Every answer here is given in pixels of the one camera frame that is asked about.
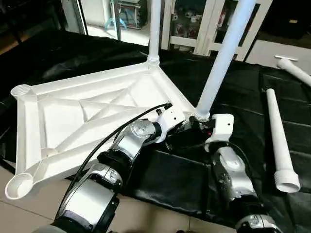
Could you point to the teal storage box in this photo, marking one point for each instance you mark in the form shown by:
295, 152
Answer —
132, 12

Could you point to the black work mat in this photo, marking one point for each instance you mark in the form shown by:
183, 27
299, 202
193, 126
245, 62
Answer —
48, 53

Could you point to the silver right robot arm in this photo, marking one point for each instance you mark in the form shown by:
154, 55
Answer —
231, 174

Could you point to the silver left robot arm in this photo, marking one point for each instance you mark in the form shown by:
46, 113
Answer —
131, 141

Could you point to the white drawer unit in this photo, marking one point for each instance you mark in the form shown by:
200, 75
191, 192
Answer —
267, 51

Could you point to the white plastic table top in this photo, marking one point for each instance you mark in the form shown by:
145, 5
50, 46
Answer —
63, 116

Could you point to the white glass-door cabinet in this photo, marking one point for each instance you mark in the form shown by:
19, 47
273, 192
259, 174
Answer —
187, 24

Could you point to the white plastic table leg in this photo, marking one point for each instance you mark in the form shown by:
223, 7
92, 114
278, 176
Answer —
223, 58
154, 29
296, 70
279, 136

